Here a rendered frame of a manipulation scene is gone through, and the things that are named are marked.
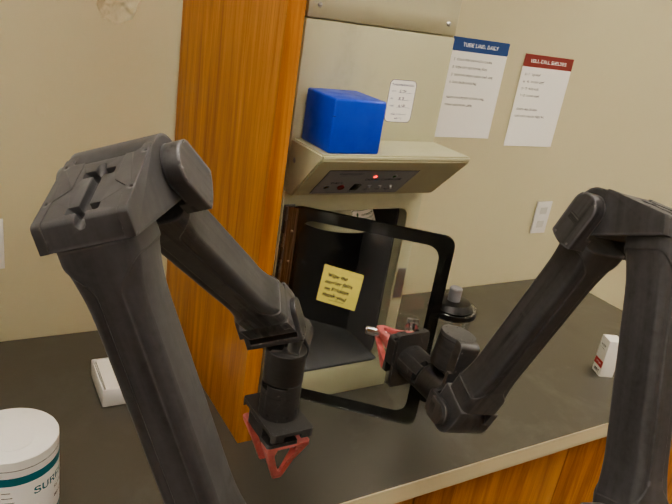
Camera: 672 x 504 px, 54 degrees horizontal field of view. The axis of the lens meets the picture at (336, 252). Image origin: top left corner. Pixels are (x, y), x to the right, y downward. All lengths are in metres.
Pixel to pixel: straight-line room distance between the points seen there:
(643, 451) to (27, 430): 0.83
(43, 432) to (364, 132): 0.68
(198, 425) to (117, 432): 0.78
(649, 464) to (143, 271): 0.55
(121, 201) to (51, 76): 1.01
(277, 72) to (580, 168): 1.54
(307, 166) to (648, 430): 0.65
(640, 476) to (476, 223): 1.45
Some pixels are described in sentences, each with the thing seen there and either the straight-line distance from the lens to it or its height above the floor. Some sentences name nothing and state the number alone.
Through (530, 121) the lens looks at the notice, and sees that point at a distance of 2.15.
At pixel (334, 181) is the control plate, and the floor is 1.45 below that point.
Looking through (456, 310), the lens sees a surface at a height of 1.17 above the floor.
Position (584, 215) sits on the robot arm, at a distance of 0.81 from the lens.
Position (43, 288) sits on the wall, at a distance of 1.62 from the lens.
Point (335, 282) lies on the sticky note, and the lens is 1.22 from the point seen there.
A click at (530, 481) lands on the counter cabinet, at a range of 1.64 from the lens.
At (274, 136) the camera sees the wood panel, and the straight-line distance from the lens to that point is 1.05.
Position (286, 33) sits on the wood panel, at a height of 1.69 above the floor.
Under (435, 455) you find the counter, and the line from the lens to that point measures 1.37.
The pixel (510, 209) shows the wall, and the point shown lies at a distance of 2.22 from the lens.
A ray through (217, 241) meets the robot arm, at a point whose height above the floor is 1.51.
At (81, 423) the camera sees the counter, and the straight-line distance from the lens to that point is 1.36.
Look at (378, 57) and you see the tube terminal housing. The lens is 1.23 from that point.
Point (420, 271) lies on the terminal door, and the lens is 1.19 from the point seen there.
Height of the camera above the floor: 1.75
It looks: 21 degrees down
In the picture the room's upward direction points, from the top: 9 degrees clockwise
